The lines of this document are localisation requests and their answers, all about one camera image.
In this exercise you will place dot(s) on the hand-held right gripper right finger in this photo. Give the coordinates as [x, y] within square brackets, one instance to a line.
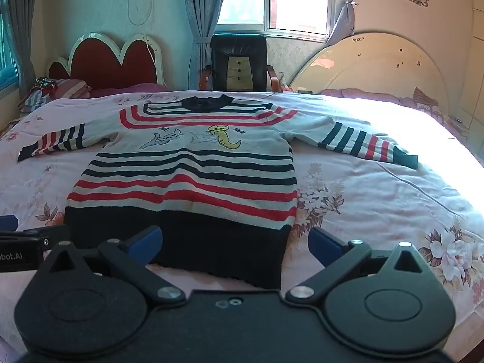
[323, 242]

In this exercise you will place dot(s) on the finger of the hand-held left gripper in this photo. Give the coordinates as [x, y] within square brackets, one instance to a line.
[7, 222]
[34, 237]

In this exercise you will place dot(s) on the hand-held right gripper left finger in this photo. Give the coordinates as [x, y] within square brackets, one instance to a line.
[145, 236]

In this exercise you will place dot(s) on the striped knit sweater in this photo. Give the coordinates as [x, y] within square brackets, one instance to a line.
[189, 181]

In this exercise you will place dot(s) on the floral pink bed sheet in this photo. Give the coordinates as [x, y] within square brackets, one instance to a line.
[359, 196]

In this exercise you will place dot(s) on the striped pillow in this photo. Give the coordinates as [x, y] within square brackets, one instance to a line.
[66, 90]

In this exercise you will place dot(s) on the dark red ribbon bow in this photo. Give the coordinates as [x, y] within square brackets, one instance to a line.
[45, 83]

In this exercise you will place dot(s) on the magenta pillow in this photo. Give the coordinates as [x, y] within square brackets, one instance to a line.
[124, 90]

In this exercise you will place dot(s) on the pink pillow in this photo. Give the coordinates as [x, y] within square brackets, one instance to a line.
[359, 93]

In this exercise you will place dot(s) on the side window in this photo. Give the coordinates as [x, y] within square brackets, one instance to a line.
[6, 56]

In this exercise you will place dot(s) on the red heart-shaped headboard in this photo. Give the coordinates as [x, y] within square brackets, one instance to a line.
[102, 64]

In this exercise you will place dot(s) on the cream round headboard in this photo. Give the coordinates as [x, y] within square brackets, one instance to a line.
[378, 72]

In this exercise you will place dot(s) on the black leather armchair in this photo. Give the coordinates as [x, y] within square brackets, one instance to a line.
[236, 49]

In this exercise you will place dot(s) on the grey curtain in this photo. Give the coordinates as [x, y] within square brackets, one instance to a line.
[20, 7]

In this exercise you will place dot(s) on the cream wardrobe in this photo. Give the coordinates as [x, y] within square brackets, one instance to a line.
[470, 83]

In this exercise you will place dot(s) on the blue-grey patterned curtain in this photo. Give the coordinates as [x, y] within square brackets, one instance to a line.
[200, 7]
[342, 7]

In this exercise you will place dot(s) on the bright window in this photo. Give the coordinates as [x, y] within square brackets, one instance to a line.
[295, 0]

